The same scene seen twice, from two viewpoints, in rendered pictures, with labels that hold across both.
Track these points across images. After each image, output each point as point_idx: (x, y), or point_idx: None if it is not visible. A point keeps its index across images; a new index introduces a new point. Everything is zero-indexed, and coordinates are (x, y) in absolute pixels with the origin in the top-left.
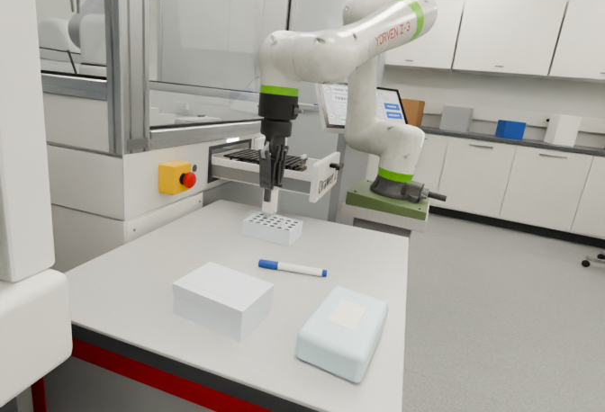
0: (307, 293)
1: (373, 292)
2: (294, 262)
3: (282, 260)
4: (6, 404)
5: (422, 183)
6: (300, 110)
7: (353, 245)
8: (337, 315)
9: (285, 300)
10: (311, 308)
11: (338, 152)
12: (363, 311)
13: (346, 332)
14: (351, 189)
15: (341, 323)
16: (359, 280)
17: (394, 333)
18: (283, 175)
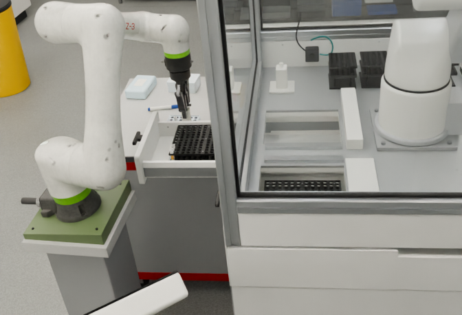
0: (156, 102)
1: (127, 109)
2: (164, 114)
3: (171, 113)
4: None
5: (42, 194)
6: (162, 60)
7: (131, 135)
8: (144, 80)
9: (163, 97)
10: (153, 97)
11: (135, 155)
12: (135, 84)
13: (141, 78)
14: (123, 187)
15: (142, 79)
16: (132, 113)
17: (123, 97)
18: (178, 108)
